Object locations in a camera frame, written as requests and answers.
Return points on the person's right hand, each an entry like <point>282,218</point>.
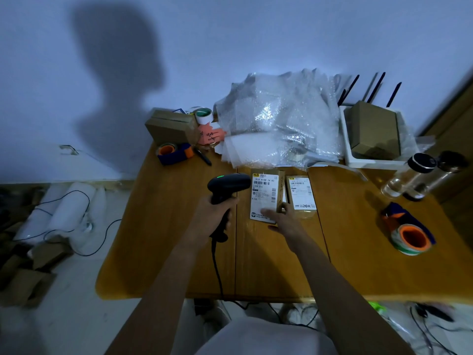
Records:
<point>293,231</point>

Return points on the clear bottle with black cap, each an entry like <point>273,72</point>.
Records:
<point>404,177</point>

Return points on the wall socket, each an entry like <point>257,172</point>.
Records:
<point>69,150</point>

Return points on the person's left forearm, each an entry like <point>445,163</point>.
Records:
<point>162,303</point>

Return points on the person's right thumb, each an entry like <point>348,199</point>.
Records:
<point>275,229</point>

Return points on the brown wooden door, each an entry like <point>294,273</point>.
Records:
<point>456,118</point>

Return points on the white foam rolls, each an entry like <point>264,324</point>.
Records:
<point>62,214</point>

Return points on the cardboard parcel with large label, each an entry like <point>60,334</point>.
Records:
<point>264,192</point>

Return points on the black barcode scanner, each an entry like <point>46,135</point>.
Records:
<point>229,182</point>

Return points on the blue tape dispenser orange core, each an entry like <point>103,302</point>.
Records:
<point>173,153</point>
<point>410,232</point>

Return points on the flat cardboard box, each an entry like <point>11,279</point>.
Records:
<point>172,127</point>

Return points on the white plastic tray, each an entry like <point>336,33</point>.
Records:
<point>349,155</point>

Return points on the white foam sheets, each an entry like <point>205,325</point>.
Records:
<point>236,149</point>

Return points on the person's left thumb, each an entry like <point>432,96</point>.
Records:
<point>226,202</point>

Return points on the person's shoe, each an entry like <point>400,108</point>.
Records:
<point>216,317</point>
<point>301,314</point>

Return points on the heap of cardboard boxes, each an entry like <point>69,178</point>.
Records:
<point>26,269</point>

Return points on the black marker pen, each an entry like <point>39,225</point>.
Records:
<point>202,155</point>

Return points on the plain cardboard box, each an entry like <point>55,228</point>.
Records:
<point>373,131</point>

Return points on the cardboard parcel with small label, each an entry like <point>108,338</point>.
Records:
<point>302,197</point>

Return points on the dark drinking bottle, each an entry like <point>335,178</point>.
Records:
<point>439,171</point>

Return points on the router with black antennas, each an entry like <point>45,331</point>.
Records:
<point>376,87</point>

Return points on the pink paper note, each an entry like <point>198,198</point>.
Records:
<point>211,134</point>

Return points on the person's left hand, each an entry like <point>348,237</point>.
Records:
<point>207,221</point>

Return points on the person's white clothing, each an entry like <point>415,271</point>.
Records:
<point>266,340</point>

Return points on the white and green tape roll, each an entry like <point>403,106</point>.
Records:
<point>204,115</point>

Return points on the pile of bubble wrap bags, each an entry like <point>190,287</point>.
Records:
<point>281,118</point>

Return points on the green plastic item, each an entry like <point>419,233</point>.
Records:
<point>377,307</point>

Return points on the person's right forearm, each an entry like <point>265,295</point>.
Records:
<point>340,303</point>

